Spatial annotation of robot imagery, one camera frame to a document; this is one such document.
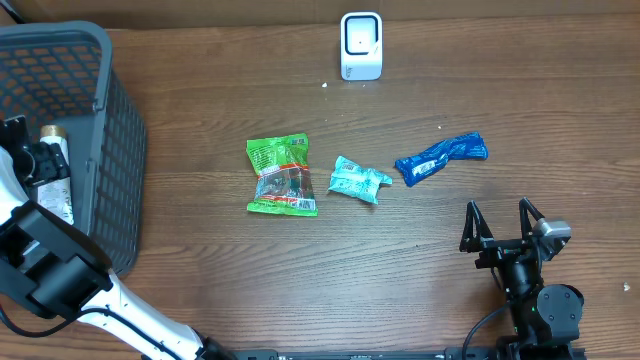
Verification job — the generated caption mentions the grey plastic basket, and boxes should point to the grey plastic basket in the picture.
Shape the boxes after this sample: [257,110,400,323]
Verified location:
[1,21,147,276]

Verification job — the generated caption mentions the blue snack wrapper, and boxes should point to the blue snack wrapper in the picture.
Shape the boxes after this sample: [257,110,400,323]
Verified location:
[395,132,489,187]

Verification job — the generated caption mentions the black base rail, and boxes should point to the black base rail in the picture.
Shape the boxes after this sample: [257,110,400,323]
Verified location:
[232,347,587,360]

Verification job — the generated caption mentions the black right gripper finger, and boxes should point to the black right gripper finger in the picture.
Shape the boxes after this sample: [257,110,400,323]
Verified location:
[519,197,544,239]
[459,201,494,252]

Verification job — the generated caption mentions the white barcode scanner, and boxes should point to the white barcode scanner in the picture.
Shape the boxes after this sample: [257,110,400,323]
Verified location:
[340,11,383,81]

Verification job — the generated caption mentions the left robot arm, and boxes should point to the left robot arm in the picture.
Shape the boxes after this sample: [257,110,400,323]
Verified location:
[1,116,234,359]

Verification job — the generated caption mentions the teal tissue packet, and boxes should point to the teal tissue packet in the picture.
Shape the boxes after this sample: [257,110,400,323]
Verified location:
[328,156,393,205]

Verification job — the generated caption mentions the white tube with gold cap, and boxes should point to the white tube with gold cap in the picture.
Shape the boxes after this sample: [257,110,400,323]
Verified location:
[37,125,74,225]

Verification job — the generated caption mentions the green snack bag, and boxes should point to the green snack bag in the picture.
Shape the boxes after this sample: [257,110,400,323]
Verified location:
[246,133,318,217]

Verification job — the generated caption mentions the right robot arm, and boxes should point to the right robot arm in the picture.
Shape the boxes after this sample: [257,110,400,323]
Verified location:
[451,197,586,359]

